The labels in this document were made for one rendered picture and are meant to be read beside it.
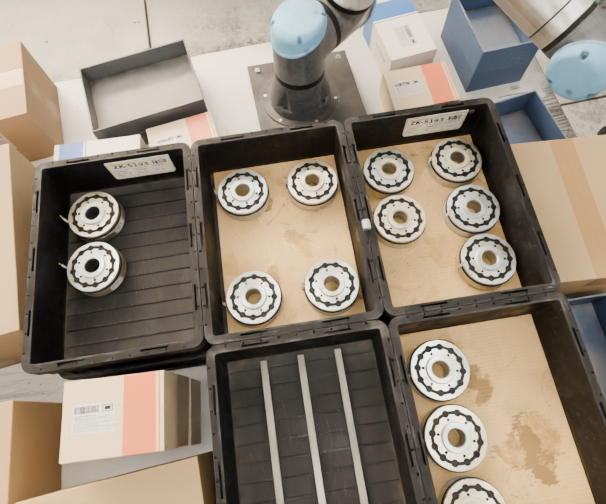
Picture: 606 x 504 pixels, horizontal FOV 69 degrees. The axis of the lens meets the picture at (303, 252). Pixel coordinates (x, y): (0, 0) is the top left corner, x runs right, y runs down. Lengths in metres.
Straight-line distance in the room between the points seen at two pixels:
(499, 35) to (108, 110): 1.00
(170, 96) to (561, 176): 0.91
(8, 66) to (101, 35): 1.37
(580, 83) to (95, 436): 0.84
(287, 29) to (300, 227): 0.40
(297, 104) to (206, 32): 1.44
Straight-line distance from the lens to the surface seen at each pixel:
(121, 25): 2.65
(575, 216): 1.00
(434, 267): 0.90
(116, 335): 0.92
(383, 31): 1.27
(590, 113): 2.40
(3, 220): 1.02
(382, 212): 0.89
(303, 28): 1.00
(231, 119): 1.22
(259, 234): 0.90
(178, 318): 0.88
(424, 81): 1.20
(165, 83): 1.26
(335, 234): 0.89
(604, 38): 0.70
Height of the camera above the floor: 1.65
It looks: 70 degrees down
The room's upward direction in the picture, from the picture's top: 5 degrees counter-clockwise
